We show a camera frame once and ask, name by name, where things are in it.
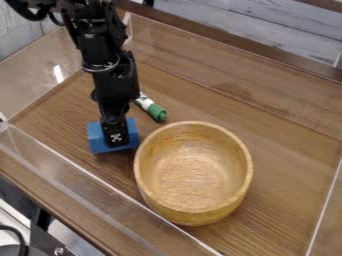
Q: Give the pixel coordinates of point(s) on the brown wooden bowl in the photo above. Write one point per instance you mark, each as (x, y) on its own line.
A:
(194, 171)

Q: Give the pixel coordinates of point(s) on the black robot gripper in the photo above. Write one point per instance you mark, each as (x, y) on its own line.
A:
(116, 88)

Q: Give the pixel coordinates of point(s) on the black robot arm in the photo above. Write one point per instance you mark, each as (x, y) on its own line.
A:
(98, 33)

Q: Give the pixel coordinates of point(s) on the green white marker pen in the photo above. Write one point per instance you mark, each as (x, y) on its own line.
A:
(156, 112)

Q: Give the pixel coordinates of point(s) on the clear acrylic tray wall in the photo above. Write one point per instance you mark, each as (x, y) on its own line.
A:
(275, 99)

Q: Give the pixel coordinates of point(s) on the blue foam block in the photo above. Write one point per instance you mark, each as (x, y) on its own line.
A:
(98, 146)

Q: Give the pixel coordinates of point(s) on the black metal table frame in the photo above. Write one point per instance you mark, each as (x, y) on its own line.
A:
(24, 223)

